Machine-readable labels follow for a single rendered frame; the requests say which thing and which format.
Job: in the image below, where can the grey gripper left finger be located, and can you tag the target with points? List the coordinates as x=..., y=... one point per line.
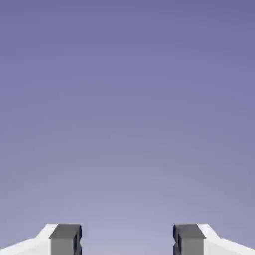
x=63, y=242

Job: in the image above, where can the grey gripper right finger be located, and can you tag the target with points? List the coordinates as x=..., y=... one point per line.
x=191, y=242

